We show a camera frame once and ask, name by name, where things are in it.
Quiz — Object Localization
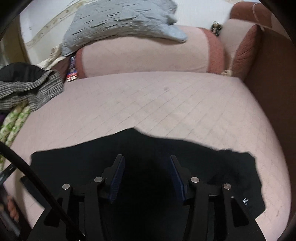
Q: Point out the black pants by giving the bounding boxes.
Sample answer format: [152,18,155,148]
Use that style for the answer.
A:
[31,128,265,240]

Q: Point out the left hand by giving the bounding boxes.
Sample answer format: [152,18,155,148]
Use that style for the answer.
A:
[7,196,19,223]

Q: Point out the pink quilted bed cover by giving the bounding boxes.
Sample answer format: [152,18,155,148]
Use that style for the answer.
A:
[12,72,291,240]

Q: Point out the green white patterned cloth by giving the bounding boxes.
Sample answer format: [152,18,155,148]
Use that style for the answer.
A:
[0,101,32,163]

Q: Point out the colourful packet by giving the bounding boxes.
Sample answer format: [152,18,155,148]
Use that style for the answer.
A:
[66,56,78,82]

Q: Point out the grey striped knit garment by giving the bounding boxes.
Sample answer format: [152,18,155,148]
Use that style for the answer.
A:
[1,62,64,111]

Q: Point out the brown headboard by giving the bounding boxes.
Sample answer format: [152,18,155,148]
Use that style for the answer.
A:
[230,1,296,163]

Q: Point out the pink bolster pillow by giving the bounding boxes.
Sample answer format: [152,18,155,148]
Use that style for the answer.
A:
[75,26,225,78]

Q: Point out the pink brown cushion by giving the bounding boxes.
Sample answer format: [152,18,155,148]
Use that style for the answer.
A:
[219,19,262,81]

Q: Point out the small dark ornament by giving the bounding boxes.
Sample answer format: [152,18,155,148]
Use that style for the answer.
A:
[210,21,223,36]

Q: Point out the black cable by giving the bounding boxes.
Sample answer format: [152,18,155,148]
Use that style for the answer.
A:
[0,141,70,232]

